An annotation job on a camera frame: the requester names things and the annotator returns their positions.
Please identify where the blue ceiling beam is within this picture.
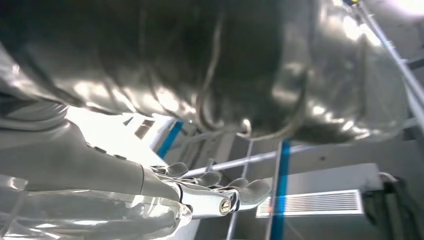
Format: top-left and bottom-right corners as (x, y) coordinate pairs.
(156, 120), (185, 159)
(268, 140), (292, 240)

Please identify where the grey ceiling pipe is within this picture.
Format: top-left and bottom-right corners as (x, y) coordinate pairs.
(180, 144), (316, 179)
(351, 0), (424, 133)

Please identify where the dark hanging fixture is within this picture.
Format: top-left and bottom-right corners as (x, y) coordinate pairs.
(361, 172), (424, 240)

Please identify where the white ceiling air vent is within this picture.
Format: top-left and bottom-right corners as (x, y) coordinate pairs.
(255, 189), (365, 219)

